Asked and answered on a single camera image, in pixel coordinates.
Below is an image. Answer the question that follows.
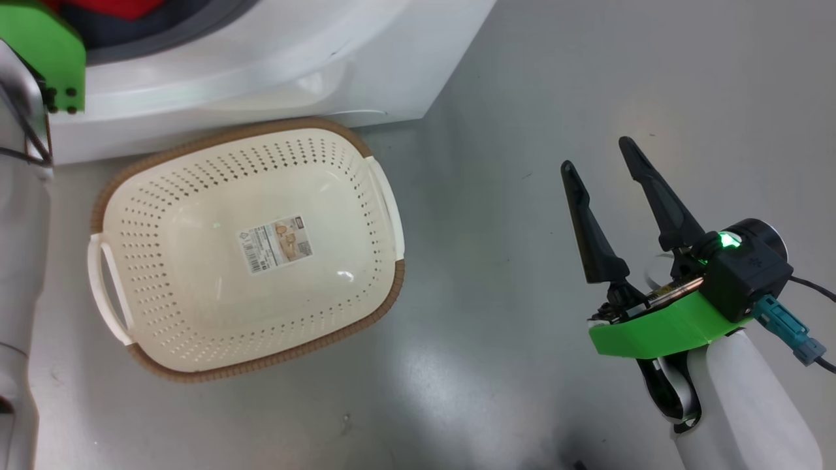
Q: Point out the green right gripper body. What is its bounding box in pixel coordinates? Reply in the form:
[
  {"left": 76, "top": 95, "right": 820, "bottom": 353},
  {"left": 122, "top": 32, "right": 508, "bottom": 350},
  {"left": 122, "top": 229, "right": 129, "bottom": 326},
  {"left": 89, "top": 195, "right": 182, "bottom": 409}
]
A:
[{"left": 588, "top": 245, "right": 752, "bottom": 360}]

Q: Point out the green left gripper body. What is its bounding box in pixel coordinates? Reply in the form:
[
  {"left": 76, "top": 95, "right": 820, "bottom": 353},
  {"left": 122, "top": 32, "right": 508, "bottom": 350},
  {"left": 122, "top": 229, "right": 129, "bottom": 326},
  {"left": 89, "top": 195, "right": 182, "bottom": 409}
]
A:
[{"left": 0, "top": 0, "right": 86, "bottom": 116}]

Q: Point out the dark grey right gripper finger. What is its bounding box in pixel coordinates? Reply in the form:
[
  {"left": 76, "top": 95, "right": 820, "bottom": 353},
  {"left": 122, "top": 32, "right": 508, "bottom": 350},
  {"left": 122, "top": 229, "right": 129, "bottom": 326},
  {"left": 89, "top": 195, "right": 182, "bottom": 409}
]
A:
[
  {"left": 560, "top": 160, "right": 633, "bottom": 286},
  {"left": 618, "top": 136, "right": 707, "bottom": 253}
]

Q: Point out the red and white garment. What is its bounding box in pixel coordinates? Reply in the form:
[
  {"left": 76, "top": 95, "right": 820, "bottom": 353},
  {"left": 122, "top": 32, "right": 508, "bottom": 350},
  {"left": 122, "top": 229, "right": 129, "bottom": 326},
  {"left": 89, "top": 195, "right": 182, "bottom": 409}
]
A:
[{"left": 42, "top": 0, "right": 164, "bottom": 20}]

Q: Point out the grey rubber door gasket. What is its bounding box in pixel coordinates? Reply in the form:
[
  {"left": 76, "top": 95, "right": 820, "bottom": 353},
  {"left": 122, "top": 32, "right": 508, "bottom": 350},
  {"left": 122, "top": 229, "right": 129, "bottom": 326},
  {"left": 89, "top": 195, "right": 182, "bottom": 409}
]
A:
[{"left": 85, "top": 0, "right": 259, "bottom": 66}]

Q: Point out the white washing machine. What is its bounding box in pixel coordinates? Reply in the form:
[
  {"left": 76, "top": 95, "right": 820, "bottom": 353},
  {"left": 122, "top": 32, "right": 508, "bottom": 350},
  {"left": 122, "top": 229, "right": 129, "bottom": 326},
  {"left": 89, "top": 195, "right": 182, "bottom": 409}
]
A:
[{"left": 49, "top": 0, "right": 497, "bottom": 164}]

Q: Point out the cream perforated laundry basket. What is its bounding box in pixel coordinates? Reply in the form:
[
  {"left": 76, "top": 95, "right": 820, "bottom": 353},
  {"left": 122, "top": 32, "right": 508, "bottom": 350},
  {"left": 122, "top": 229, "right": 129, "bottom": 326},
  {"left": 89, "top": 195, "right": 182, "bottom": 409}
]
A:
[{"left": 87, "top": 117, "right": 406, "bottom": 384}]

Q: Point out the white product label sticker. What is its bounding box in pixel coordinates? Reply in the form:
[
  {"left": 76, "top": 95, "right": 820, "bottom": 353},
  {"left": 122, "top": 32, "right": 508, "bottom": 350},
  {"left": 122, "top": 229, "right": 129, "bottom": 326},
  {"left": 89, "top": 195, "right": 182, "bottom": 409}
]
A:
[{"left": 236, "top": 216, "right": 313, "bottom": 275}]

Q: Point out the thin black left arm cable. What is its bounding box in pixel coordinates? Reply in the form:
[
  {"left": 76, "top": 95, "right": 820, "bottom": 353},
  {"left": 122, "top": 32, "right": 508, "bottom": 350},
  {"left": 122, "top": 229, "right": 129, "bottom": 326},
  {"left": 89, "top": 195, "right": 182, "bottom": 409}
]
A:
[{"left": 0, "top": 78, "right": 53, "bottom": 167}]

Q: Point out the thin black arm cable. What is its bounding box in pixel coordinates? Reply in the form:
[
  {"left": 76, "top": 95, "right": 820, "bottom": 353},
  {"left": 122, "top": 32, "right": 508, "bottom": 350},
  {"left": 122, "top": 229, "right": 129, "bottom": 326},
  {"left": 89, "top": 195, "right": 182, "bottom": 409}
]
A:
[
  {"left": 787, "top": 274, "right": 836, "bottom": 304},
  {"left": 0, "top": 78, "right": 53, "bottom": 167}
]

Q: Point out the blue cable connector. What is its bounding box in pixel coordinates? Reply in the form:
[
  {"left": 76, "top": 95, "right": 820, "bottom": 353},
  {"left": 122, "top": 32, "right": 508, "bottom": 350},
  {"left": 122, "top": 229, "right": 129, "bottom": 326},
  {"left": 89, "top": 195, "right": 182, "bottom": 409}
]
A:
[{"left": 751, "top": 294, "right": 827, "bottom": 366}]

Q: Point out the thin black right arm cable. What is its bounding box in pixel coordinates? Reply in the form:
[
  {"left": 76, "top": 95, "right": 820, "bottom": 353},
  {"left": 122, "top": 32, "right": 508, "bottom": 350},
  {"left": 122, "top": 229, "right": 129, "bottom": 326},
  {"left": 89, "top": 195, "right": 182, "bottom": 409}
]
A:
[{"left": 787, "top": 274, "right": 836, "bottom": 304}]

